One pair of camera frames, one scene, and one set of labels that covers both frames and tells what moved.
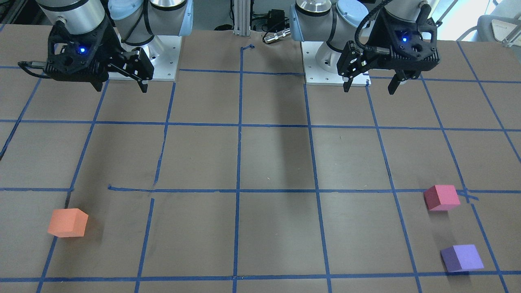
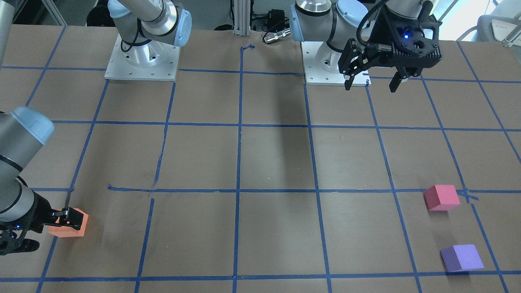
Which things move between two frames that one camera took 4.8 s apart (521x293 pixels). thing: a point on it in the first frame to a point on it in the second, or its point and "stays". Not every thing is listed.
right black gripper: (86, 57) to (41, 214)
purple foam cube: (461, 258) stays
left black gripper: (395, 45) stays
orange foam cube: (68, 222) stays
